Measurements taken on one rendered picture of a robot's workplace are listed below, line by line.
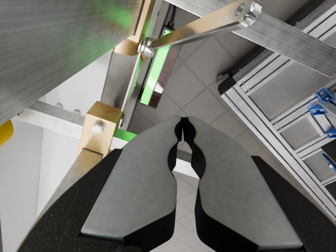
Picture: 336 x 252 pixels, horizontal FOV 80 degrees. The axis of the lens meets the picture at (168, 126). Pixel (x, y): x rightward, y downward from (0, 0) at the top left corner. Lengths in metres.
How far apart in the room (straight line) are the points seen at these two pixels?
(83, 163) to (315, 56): 0.35
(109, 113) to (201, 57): 0.86
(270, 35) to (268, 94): 0.80
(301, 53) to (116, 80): 0.33
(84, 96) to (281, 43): 0.47
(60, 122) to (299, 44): 0.36
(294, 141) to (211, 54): 0.64
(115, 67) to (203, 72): 0.78
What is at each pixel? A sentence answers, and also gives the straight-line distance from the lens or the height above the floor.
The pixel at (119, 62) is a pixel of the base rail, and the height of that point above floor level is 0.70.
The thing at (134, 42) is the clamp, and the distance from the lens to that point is 0.26.
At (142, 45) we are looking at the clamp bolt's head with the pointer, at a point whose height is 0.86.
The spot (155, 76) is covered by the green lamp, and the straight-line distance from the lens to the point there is 0.44.
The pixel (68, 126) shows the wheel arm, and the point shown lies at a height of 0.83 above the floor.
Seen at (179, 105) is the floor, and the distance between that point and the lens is 1.24.
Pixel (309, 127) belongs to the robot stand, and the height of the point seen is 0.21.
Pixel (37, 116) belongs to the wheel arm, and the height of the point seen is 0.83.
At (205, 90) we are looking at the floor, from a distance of 1.21.
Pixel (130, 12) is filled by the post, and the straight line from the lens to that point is 0.20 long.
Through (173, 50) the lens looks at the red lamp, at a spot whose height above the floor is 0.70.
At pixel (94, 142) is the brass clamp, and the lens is 0.37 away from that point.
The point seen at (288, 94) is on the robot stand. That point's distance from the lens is 1.11.
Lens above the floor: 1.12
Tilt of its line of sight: 58 degrees down
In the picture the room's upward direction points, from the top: 175 degrees counter-clockwise
